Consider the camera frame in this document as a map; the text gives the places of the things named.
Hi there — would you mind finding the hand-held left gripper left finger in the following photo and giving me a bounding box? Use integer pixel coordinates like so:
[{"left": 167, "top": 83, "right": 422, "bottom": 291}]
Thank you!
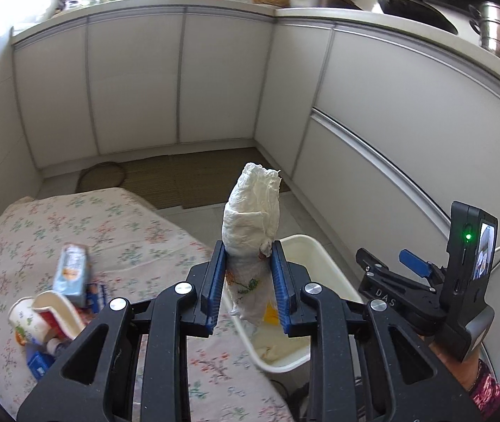
[{"left": 17, "top": 241, "right": 228, "bottom": 422}]

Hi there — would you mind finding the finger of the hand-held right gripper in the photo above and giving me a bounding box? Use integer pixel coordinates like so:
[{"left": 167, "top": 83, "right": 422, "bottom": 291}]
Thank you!
[
  {"left": 398, "top": 250, "right": 446, "bottom": 288},
  {"left": 355, "top": 248, "right": 446, "bottom": 330}
]

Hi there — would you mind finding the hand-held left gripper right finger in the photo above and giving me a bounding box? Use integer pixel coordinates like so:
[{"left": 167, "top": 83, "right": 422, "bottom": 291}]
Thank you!
[{"left": 271, "top": 239, "right": 483, "bottom": 422}]

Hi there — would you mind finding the white plastic bin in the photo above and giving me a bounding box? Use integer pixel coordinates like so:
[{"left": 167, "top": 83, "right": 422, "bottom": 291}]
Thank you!
[{"left": 219, "top": 235, "right": 365, "bottom": 374}]

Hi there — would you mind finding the white paper towel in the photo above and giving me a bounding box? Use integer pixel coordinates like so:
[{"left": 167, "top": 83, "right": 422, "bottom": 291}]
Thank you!
[{"left": 221, "top": 162, "right": 283, "bottom": 326}]

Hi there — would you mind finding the crushed white paper cup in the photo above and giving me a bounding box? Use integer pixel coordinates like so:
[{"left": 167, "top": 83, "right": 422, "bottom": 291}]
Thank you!
[{"left": 8, "top": 290, "right": 86, "bottom": 348}]

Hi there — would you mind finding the person's right forearm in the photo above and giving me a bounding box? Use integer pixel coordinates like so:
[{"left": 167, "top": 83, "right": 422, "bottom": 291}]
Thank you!
[{"left": 421, "top": 334, "right": 500, "bottom": 420}]

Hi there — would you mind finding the floral tablecloth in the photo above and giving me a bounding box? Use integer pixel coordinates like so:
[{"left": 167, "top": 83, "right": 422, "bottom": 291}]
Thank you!
[{"left": 0, "top": 187, "right": 297, "bottom": 422}]

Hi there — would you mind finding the brown woven floor mat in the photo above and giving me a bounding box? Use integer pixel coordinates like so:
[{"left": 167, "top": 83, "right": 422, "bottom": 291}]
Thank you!
[
  {"left": 168, "top": 146, "right": 292, "bottom": 209},
  {"left": 115, "top": 154, "right": 184, "bottom": 209}
]

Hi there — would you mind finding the white kitchen cabinet with drawers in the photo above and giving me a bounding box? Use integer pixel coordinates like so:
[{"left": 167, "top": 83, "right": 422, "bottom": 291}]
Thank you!
[{"left": 254, "top": 13, "right": 500, "bottom": 361}]

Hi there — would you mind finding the round woven tray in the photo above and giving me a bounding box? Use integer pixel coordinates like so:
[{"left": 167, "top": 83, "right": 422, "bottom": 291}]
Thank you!
[{"left": 76, "top": 162, "right": 125, "bottom": 194}]

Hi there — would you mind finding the small blue packet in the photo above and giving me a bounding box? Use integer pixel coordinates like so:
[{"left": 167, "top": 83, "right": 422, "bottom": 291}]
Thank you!
[{"left": 27, "top": 344, "right": 58, "bottom": 371}]

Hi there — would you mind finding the white kitchen countertop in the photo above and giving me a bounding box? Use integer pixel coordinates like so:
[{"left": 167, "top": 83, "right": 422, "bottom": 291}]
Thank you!
[{"left": 10, "top": 0, "right": 500, "bottom": 110}]

